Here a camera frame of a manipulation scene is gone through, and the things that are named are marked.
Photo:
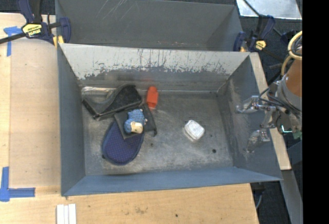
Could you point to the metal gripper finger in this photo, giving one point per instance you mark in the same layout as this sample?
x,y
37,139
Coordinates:
x,y
250,104
257,138

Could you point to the grey metal bin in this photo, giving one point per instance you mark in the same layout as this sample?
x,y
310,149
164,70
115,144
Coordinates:
x,y
180,156

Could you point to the red plastic rounded piece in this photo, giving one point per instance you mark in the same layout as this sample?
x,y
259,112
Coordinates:
x,y
152,97

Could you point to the black flat square pouch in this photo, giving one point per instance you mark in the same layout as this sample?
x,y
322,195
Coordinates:
x,y
150,122

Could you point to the blue and cream toy animal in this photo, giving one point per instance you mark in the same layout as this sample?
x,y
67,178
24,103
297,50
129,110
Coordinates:
x,y
134,121

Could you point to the black mesh pouch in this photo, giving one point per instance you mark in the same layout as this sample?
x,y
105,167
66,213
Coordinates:
x,y
123,101

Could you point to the dark blue dotted oval case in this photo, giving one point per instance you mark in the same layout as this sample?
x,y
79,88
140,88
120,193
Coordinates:
x,y
119,147

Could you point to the clear plastic packet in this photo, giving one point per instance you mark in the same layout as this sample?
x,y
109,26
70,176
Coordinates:
x,y
96,91

